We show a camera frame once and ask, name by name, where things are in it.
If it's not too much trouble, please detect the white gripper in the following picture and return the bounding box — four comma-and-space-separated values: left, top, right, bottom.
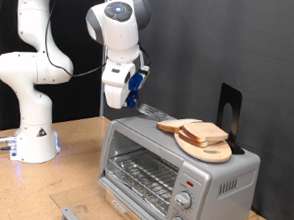
102, 81, 132, 111

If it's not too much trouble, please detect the metal spatula with blue block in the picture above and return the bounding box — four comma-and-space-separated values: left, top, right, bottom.
123, 88, 176, 124

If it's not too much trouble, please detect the white bread slice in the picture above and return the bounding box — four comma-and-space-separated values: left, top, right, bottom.
177, 130, 218, 149
156, 116, 204, 136
180, 120, 230, 145

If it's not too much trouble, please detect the glass oven door with handle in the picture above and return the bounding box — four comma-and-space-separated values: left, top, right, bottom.
48, 174, 171, 220

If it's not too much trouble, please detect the silver toaster oven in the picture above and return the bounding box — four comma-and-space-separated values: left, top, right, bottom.
94, 107, 264, 220

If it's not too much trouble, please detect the metal pole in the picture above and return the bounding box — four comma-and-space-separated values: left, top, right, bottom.
97, 0, 113, 117

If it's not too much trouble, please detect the round wooden serving board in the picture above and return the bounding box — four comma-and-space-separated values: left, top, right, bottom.
172, 130, 234, 165

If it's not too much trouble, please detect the black metal bookend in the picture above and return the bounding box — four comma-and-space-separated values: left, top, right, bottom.
213, 81, 250, 156

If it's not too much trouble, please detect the wire oven rack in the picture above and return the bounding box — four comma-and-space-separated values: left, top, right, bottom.
104, 147, 181, 217

